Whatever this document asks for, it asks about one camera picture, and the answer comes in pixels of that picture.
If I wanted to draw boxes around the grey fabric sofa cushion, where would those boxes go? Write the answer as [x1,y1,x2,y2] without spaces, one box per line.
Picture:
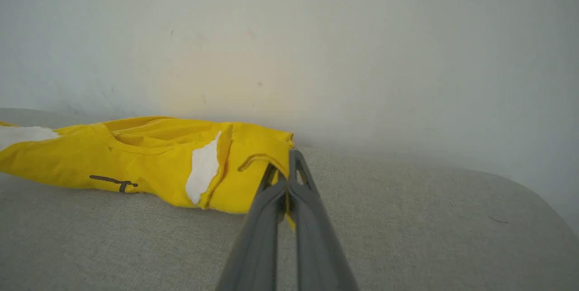
[0,108,579,291]

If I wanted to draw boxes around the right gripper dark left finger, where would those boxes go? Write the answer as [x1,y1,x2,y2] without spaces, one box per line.
[216,163,289,291]

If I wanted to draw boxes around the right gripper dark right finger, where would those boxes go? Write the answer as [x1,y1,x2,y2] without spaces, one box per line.
[288,148,359,291]

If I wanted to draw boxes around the yellow garment with white patches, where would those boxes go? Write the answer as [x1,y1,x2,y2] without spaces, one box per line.
[0,116,295,233]

